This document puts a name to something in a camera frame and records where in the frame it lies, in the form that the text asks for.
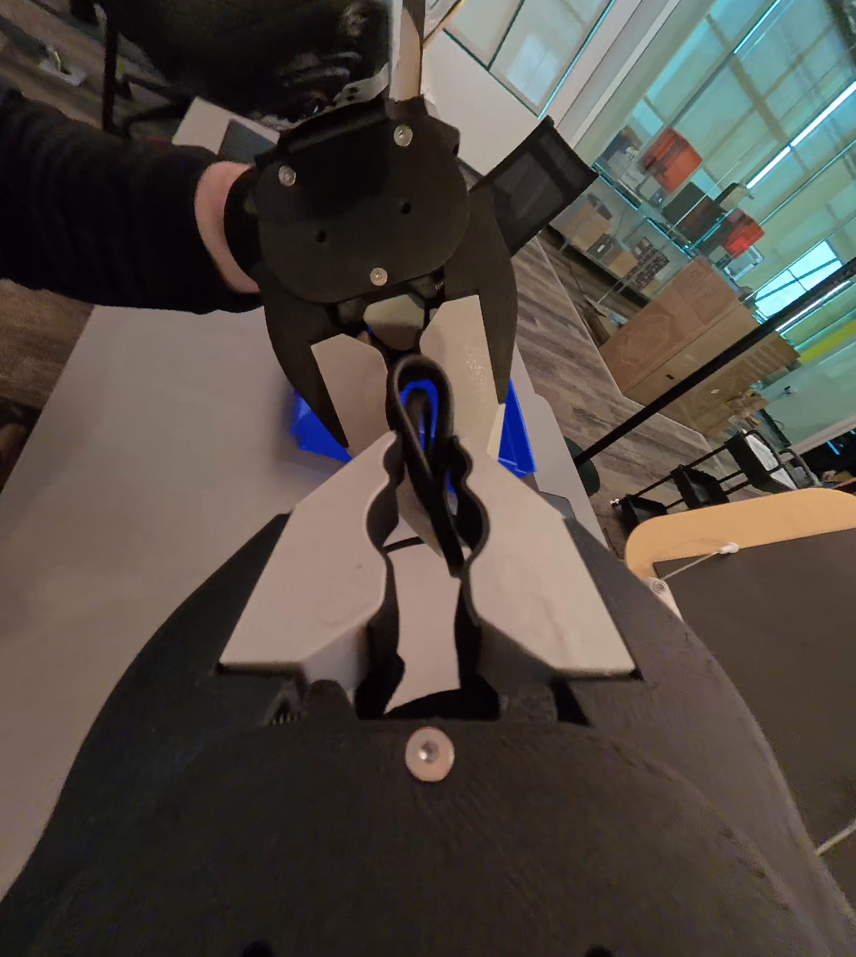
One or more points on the person's left forearm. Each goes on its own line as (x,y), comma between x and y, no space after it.
(69,195)

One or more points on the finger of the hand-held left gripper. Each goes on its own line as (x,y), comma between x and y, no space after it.
(346,389)
(458,374)

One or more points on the black round-top pole stand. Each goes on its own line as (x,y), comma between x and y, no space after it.
(742,337)

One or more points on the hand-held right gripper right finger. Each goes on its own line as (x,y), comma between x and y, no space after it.
(548,598)

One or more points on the black utility cart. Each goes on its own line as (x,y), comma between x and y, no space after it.
(727,471)

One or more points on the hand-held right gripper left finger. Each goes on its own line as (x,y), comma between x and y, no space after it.
(308,598)

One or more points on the large cardboard box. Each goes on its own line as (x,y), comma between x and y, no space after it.
(697,344)

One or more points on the wooden board with black mat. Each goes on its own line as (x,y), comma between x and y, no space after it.
(802,658)

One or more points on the orange 3D printer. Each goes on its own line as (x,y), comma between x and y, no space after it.
(739,232)
(667,157)

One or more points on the black office chair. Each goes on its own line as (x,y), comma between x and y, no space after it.
(540,180)

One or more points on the person's left hand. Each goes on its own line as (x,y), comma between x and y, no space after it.
(234,225)

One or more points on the blue plastic bin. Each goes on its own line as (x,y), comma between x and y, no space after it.
(316,426)

